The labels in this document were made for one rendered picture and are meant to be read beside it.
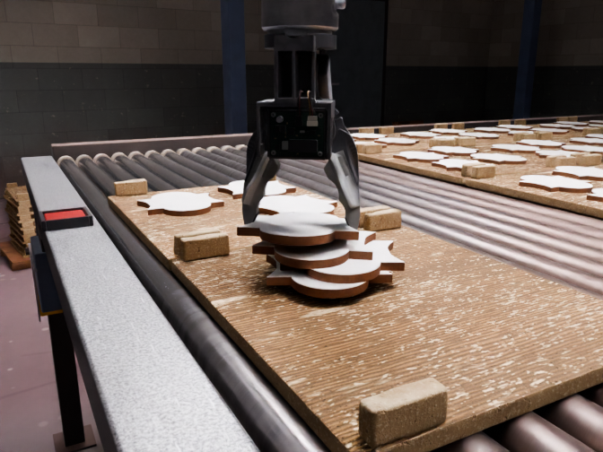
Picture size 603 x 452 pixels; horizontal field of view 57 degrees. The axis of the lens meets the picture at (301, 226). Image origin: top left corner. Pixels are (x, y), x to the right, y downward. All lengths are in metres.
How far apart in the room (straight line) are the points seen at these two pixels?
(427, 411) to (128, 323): 0.32
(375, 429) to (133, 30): 5.92
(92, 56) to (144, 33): 0.58
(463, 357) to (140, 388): 0.26
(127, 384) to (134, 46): 5.75
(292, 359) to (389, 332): 0.10
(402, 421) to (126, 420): 0.20
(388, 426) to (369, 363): 0.10
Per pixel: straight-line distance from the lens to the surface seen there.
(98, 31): 6.06
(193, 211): 0.89
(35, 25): 5.95
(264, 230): 0.56
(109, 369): 0.51
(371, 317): 0.53
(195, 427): 0.42
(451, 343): 0.49
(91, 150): 1.80
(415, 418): 0.37
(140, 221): 0.88
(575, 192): 1.17
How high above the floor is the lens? 1.15
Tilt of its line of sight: 15 degrees down
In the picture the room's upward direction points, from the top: straight up
